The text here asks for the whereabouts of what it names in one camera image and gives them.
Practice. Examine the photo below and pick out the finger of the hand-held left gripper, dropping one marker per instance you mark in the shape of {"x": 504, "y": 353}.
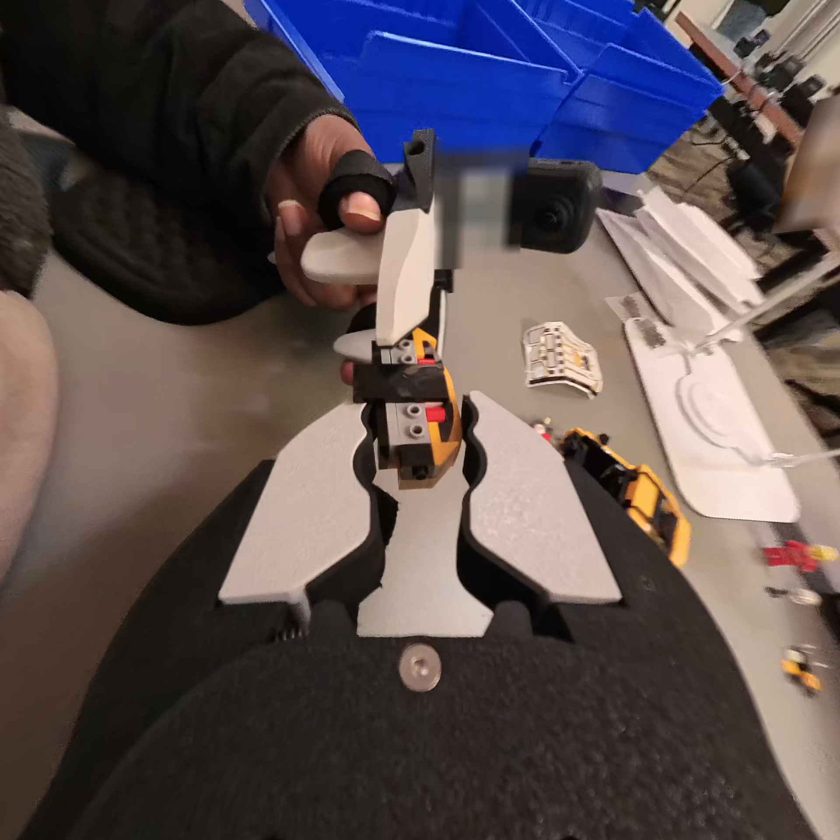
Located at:
{"x": 433, "y": 328}
{"x": 404, "y": 276}

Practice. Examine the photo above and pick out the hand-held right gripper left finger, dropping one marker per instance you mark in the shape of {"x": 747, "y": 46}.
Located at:
{"x": 309, "y": 525}

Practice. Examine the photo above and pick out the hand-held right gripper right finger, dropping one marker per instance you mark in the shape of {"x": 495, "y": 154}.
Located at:
{"x": 538, "y": 519}

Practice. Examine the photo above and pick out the orange red grey lego assembly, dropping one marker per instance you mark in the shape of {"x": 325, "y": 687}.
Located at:
{"x": 414, "y": 440}

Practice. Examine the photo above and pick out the person's left forearm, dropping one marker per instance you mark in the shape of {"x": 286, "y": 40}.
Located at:
{"x": 158, "y": 118}

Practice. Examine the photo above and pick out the yellow lego car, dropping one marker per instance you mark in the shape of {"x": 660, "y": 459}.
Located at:
{"x": 630, "y": 486}

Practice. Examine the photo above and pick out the red lego minifigure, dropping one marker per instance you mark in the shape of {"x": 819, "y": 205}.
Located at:
{"x": 797, "y": 553}

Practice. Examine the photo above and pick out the small lego parts cluster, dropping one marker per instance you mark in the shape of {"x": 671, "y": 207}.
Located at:
{"x": 802, "y": 670}

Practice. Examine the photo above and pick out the person's left hand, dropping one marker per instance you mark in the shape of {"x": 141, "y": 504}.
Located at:
{"x": 302, "y": 171}

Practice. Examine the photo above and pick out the clear bag of black parts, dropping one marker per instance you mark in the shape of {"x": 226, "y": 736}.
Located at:
{"x": 634, "y": 309}

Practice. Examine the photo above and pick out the sticker sheet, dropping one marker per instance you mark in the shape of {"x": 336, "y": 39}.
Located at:
{"x": 562, "y": 357}

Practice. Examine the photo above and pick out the white paper bags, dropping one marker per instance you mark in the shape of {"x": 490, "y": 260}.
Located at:
{"x": 689, "y": 243}

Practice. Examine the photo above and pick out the black office chair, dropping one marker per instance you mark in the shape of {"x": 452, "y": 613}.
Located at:
{"x": 759, "y": 190}

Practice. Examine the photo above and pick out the wooden side table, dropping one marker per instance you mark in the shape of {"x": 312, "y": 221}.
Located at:
{"x": 761, "y": 66}

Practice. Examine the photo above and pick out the beige garment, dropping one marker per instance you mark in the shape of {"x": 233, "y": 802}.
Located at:
{"x": 24, "y": 420}

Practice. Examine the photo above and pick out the dark fleece jacket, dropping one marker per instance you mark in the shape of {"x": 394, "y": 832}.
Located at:
{"x": 20, "y": 210}

